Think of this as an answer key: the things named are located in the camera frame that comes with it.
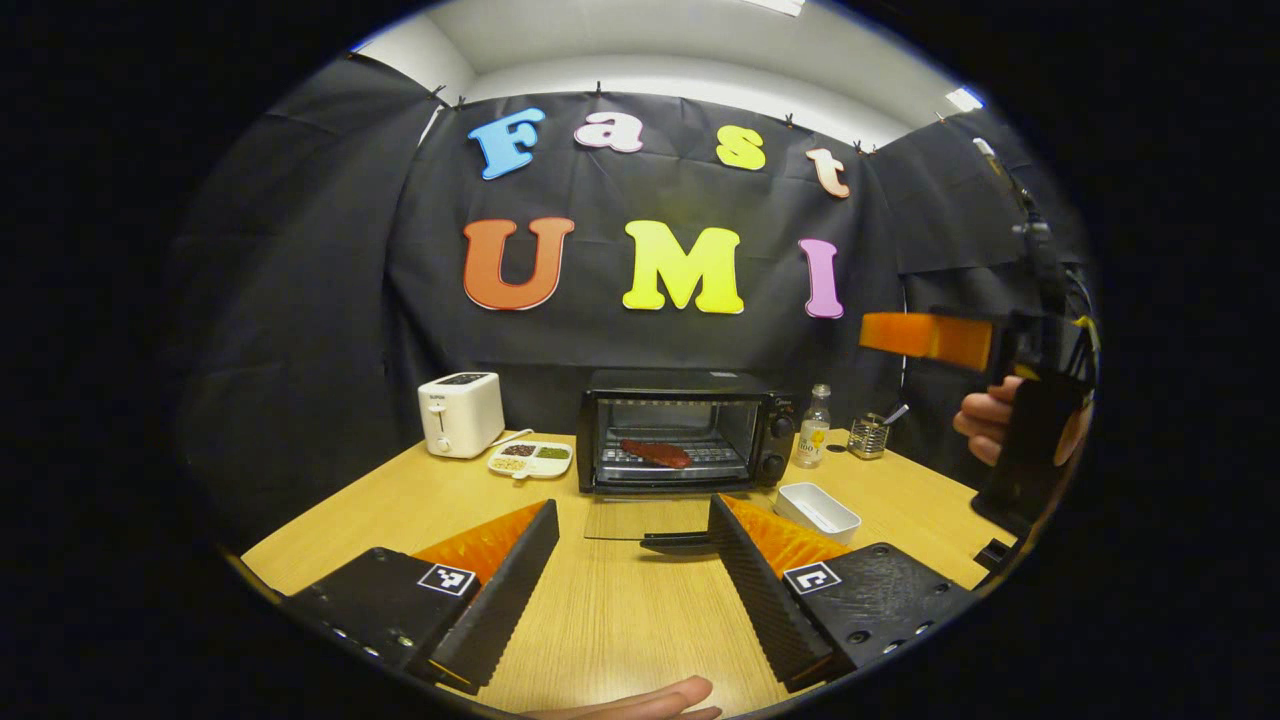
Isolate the wire mesh holder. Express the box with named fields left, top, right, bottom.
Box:
left=848, top=412, right=889, bottom=461

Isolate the black backdrop cloth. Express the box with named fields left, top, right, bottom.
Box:
left=170, top=52, right=1101, bottom=551

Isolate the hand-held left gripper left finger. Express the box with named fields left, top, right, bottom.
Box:
left=283, top=498, right=561, bottom=696

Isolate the white divided condiment plate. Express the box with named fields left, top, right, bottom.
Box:
left=487, top=441, right=574, bottom=480

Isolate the white toaster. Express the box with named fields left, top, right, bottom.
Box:
left=418, top=372, right=506, bottom=460

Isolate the white rectangular dish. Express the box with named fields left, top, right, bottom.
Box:
left=774, top=482, right=862, bottom=546

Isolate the black electric oven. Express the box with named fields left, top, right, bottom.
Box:
left=576, top=368, right=798, bottom=557

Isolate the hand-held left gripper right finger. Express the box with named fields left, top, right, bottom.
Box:
left=706, top=492, right=976, bottom=693

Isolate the clear glass bottle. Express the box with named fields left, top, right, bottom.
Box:
left=796, top=384, right=832, bottom=470

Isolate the red meat slice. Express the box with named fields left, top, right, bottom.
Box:
left=620, top=438, right=693, bottom=470

